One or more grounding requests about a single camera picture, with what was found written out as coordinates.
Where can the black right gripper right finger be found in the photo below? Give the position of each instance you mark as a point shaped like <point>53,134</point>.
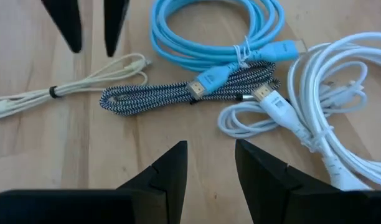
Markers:
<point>287,202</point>

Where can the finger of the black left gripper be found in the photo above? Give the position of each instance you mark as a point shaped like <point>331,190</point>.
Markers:
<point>66,18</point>
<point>114,21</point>

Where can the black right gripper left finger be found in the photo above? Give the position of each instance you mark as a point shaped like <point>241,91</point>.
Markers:
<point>147,205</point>

